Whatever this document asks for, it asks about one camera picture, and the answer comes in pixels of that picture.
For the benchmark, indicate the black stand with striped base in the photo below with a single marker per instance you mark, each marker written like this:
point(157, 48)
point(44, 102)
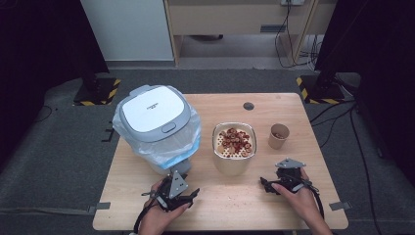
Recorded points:
point(98, 93)
point(321, 89)

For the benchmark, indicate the white perforated strainer insert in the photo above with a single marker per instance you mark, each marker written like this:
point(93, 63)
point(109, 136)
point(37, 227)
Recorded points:
point(225, 150)

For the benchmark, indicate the cluster of red date slices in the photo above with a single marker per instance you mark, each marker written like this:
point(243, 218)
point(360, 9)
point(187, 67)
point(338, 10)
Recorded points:
point(279, 134)

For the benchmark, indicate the small brown paper cup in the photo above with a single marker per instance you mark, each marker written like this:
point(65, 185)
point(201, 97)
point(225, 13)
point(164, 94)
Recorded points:
point(275, 143)

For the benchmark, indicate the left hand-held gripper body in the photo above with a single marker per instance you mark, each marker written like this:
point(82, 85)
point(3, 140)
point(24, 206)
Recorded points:
point(177, 184)

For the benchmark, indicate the light wooden desk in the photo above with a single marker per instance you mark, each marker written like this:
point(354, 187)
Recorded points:
point(225, 19)

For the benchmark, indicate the person's left hand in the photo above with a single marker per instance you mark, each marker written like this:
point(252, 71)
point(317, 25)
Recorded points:
point(160, 217)

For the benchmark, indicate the large beige paper tub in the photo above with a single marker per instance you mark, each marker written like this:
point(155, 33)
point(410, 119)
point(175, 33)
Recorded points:
point(233, 166)

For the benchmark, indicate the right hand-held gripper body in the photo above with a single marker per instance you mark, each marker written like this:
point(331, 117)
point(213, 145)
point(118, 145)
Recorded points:
point(290, 174)

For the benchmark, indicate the white power strip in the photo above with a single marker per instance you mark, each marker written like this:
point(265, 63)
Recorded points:
point(292, 2)

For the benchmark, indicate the white cabinet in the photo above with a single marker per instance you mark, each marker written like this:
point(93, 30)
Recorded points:
point(127, 29)

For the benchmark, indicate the black curtain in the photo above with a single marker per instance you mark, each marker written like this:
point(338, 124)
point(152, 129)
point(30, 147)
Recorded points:
point(375, 49)
point(39, 49)

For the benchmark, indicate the person's right hand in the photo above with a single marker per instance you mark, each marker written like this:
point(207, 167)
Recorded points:
point(303, 204)

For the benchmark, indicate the heap of red date slices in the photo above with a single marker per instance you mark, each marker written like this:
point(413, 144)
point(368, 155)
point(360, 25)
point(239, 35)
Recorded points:
point(235, 138)

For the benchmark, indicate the grey tape strip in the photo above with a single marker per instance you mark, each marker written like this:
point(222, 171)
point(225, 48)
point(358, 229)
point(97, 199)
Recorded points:
point(101, 206)
point(341, 205)

